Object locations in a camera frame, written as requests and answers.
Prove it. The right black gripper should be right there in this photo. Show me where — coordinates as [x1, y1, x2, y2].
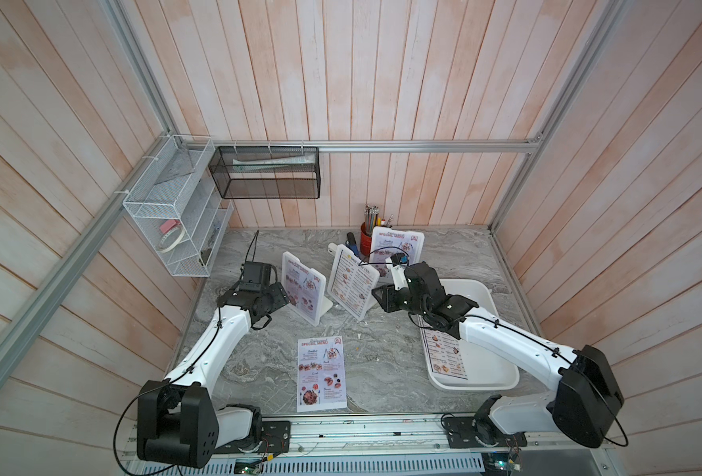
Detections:
[371, 282, 430, 321]

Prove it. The white menu holder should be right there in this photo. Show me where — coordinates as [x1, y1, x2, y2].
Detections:
[280, 251, 332, 327]
[368, 227, 426, 284]
[325, 243, 381, 322]

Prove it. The dim sum menu sheet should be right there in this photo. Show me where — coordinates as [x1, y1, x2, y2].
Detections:
[331, 249, 375, 315]
[420, 328, 468, 381]

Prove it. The pink special menu sheet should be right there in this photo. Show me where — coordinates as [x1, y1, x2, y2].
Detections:
[297, 336, 347, 413]

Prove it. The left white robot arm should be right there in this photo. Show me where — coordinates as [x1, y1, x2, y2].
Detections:
[133, 261, 288, 468]

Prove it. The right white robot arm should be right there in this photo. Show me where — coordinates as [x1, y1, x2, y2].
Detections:
[372, 253, 625, 448]

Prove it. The blue stapler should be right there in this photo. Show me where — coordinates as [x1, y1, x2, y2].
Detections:
[345, 232, 362, 259]

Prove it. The red pen cup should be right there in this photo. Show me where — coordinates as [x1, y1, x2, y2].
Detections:
[359, 205, 394, 257]

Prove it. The white plastic tray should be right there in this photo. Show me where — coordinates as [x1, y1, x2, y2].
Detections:
[412, 278, 521, 392]

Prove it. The white tape roll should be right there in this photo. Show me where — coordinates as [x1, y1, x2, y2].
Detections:
[158, 224, 186, 254]

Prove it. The pink eraser block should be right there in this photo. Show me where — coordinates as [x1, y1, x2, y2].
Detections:
[159, 219, 180, 235]

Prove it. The white wire wall shelf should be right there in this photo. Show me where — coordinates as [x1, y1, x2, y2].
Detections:
[123, 135, 234, 278]

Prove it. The black mesh wall basket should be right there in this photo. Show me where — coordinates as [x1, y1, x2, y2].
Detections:
[208, 146, 321, 200]

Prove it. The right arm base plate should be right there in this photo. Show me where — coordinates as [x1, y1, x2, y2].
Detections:
[439, 414, 527, 449]

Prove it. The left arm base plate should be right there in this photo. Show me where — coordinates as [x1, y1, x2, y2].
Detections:
[214, 420, 292, 456]

